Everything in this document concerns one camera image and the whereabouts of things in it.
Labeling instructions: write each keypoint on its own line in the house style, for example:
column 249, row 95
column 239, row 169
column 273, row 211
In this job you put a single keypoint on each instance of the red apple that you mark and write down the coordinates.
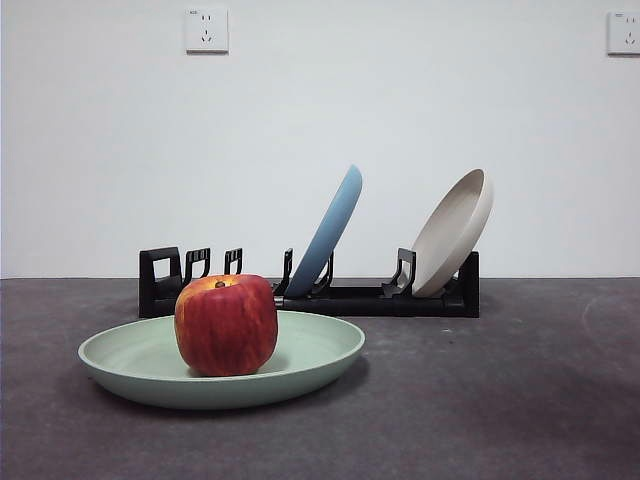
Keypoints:
column 225, row 325

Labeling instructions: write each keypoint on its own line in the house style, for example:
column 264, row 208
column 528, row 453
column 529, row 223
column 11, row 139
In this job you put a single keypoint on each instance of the green plate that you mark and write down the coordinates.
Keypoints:
column 150, row 385

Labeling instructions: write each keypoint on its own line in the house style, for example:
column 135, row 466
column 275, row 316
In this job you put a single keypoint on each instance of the blue plate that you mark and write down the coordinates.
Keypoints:
column 325, row 240

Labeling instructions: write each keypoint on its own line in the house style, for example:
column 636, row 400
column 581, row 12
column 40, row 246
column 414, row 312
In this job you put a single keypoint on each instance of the black plate rack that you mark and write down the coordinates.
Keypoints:
column 400, row 305

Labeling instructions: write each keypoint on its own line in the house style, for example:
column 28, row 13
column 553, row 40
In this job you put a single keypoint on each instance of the cream plate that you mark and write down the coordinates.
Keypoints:
column 450, row 235

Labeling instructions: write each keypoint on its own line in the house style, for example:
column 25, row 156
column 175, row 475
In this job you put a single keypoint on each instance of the white wall socket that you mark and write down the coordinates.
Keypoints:
column 625, row 33
column 207, row 31

